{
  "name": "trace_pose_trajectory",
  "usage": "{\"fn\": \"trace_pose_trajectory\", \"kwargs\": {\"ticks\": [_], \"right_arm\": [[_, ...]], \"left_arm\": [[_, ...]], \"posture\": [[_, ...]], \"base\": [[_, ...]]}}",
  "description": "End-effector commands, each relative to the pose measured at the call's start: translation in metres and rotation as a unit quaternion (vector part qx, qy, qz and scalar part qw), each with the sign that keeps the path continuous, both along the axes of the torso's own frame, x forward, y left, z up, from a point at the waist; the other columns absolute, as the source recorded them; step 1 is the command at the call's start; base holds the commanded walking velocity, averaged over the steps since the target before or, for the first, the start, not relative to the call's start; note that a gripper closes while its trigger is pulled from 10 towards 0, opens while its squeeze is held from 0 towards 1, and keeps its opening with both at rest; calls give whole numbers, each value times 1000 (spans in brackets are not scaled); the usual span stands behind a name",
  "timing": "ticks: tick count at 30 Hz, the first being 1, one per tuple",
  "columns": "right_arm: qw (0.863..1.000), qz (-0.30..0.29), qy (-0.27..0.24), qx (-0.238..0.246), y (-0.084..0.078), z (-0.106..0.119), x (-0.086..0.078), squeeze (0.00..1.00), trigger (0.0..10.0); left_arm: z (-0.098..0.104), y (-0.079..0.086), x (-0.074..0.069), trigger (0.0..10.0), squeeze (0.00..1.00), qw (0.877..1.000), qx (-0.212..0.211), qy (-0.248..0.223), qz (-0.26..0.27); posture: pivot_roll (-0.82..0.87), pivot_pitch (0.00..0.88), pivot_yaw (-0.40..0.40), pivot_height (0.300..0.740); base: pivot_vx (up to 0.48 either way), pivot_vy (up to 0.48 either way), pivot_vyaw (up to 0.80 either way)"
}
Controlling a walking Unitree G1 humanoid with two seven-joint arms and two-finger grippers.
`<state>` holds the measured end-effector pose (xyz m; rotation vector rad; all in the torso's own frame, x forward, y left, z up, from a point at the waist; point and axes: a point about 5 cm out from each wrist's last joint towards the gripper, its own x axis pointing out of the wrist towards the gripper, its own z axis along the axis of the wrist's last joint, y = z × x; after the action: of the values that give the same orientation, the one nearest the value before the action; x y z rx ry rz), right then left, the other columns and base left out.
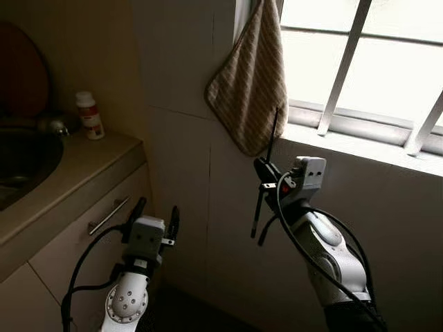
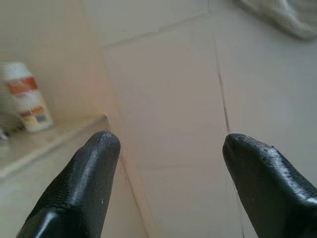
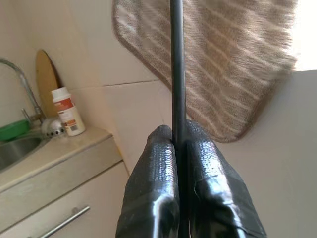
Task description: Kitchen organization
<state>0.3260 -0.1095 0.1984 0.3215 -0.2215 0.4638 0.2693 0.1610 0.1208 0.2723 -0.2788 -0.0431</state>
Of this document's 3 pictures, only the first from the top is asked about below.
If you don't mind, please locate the thin black stick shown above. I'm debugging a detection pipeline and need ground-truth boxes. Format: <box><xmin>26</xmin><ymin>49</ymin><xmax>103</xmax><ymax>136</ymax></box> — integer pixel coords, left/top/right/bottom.
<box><xmin>252</xmin><ymin>106</ymin><xmax>280</xmax><ymax>240</ymax></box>

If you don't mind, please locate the beige kitchen base cabinet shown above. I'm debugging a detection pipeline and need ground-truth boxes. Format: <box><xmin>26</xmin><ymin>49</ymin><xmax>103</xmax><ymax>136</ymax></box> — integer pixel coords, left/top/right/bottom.
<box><xmin>0</xmin><ymin>163</ymin><xmax>154</xmax><ymax>332</ymax></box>

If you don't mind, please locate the brown striped dish towel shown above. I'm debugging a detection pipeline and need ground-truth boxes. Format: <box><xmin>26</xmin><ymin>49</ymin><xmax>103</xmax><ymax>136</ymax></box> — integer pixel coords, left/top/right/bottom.
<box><xmin>205</xmin><ymin>0</ymin><xmax>289</xmax><ymax>158</ymax></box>

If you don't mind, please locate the white bottle with red label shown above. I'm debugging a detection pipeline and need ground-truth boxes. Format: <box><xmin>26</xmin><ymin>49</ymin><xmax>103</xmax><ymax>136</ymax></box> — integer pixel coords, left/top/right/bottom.
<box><xmin>75</xmin><ymin>91</ymin><xmax>106</xmax><ymax>141</ymax></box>

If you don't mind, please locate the round shiny steel lid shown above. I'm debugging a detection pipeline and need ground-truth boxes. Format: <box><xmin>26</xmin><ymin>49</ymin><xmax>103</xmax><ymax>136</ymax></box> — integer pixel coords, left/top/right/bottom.
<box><xmin>38</xmin><ymin>114</ymin><xmax>70</xmax><ymax>136</ymax></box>

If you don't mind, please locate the stainless steel double sink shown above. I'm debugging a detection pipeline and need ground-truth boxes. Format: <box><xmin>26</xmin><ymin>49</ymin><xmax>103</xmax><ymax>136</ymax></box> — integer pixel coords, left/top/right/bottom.
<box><xmin>0</xmin><ymin>118</ymin><xmax>64</xmax><ymax>212</ymax></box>

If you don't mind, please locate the white window security grille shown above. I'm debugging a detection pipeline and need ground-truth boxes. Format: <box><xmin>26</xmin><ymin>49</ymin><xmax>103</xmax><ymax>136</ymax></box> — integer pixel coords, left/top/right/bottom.
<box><xmin>277</xmin><ymin>0</ymin><xmax>443</xmax><ymax>156</ymax></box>

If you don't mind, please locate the round wooden cutting board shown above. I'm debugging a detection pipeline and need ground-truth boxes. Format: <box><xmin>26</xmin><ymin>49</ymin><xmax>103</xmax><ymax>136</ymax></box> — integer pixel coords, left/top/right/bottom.
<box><xmin>0</xmin><ymin>21</ymin><xmax>51</xmax><ymax>118</ymax></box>

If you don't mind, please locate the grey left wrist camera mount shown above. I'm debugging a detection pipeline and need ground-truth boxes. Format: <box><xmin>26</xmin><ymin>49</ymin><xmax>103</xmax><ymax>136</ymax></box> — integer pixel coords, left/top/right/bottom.
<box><xmin>127</xmin><ymin>216</ymin><xmax>165</xmax><ymax>260</ymax></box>

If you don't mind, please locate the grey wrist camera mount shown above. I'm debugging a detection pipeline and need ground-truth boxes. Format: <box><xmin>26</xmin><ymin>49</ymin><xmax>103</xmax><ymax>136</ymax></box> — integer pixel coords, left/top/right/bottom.
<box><xmin>127</xmin><ymin>216</ymin><xmax>165</xmax><ymax>260</ymax></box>
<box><xmin>289</xmin><ymin>156</ymin><xmax>327</xmax><ymax>194</ymax></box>

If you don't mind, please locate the steel bar cabinet handle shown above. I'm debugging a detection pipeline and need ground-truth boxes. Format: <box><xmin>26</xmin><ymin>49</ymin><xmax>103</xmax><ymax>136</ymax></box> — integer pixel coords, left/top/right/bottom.
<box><xmin>89</xmin><ymin>197</ymin><xmax>131</xmax><ymax>236</ymax></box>

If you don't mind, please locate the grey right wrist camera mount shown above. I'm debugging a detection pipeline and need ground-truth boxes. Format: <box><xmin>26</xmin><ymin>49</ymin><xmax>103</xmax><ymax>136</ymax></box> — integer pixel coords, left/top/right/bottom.
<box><xmin>289</xmin><ymin>156</ymin><xmax>327</xmax><ymax>194</ymax></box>

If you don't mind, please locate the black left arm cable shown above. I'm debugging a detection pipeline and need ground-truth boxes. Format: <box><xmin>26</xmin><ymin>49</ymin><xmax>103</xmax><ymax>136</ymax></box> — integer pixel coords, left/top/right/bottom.
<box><xmin>61</xmin><ymin>223</ymin><xmax>129</xmax><ymax>332</ymax></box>

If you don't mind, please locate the grey window frame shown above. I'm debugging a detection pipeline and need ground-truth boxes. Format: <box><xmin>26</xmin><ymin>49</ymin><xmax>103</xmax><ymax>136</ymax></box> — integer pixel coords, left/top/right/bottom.
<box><xmin>285</xmin><ymin>100</ymin><xmax>443</xmax><ymax>158</ymax></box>

